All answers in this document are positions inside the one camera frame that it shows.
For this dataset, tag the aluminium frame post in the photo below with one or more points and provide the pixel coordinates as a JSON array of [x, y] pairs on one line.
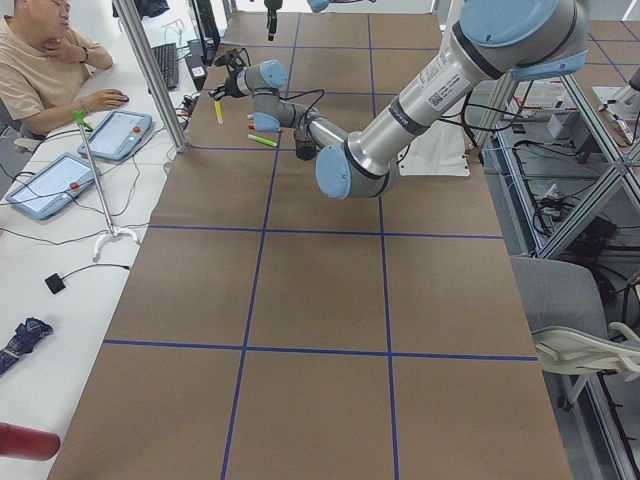
[[139, 42]]

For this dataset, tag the near teach pendant tablet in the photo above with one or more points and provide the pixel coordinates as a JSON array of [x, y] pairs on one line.
[[52, 188]]

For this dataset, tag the yellow highlighter pen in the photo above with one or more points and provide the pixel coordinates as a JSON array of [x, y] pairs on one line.
[[218, 111]]

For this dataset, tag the grey office chair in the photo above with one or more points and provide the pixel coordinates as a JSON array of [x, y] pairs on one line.
[[567, 322]]

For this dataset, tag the teach pendant tablet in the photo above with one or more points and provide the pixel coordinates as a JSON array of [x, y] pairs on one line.
[[52, 188], [117, 135]]

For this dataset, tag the small black square device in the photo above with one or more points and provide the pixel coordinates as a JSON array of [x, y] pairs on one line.
[[55, 283]]

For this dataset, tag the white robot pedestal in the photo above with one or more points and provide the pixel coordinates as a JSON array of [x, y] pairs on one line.
[[440, 151]]

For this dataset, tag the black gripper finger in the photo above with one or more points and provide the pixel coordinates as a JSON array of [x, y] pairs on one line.
[[218, 93], [271, 24]]

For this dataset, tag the red cylinder bottle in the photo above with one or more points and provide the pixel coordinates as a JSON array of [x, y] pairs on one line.
[[28, 444]]

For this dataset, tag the far teach pendant tablet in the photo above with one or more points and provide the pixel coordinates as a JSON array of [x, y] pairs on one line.
[[117, 135]]

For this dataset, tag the green highlighter pen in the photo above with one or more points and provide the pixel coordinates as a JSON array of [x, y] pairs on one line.
[[263, 141]]

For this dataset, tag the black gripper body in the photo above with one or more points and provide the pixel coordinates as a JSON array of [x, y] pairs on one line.
[[230, 85]]

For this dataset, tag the seated person beige shirt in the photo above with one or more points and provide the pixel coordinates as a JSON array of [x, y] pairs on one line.
[[44, 65]]

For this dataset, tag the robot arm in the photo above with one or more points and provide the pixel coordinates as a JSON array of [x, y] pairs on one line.
[[316, 6], [530, 40]]

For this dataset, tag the black keyboard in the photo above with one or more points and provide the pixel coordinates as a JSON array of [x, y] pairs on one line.
[[166, 59]]

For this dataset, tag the folded dark blue umbrella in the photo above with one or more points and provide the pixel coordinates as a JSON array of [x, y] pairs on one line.
[[26, 336]]

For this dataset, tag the black mesh pen holder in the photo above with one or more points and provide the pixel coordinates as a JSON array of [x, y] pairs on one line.
[[305, 147]]

